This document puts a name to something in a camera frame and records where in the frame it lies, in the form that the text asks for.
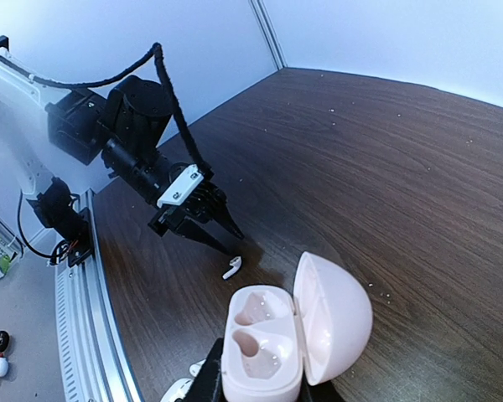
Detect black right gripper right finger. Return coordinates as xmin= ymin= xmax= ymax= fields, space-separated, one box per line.
xmin=303 ymin=379 xmax=344 ymax=402

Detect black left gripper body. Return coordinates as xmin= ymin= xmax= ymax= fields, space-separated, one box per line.
xmin=148 ymin=179 xmax=226 ymax=237

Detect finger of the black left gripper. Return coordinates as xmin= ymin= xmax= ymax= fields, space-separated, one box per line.
xmin=210 ymin=199 xmax=245 ymax=240
xmin=176 ymin=219 xmax=231 ymax=255

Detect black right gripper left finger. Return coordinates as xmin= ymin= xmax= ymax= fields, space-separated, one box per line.
xmin=184 ymin=338 xmax=224 ymax=402

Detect white stem earbud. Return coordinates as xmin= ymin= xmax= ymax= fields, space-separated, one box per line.
xmin=222 ymin=255 xmax=242 ymax=281

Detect pink earbud case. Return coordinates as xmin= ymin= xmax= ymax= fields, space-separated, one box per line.
xmin=220 ymin=252 xmax=373 ymax=401

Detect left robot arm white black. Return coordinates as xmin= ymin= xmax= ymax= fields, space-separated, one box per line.
xmin=0 ymin=36 xmax=243 ymax=266

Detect white earbud near case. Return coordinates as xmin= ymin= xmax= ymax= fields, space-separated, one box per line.
xmin=189 ymin=359 xmax=205 ymax=378

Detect black mouse figure case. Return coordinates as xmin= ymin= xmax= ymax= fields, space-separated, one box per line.
xmin=0 ymin=330 xmax=10 ymax=353

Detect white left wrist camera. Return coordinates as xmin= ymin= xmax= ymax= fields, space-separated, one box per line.
xmin=156 ymin=164 xmax=205 ymax=209

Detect aluminium front rail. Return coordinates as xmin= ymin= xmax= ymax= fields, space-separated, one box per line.
xmin=55 ymin=190 xmax=143 ymax=401

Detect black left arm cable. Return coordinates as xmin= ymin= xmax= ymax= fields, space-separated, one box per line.
xmin=0 ymin=41 xmax=214 ymax=177

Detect aluminium right corner post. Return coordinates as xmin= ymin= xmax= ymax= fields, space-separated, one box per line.
xmin=248 ymin=0 xmax=288 ymax=70

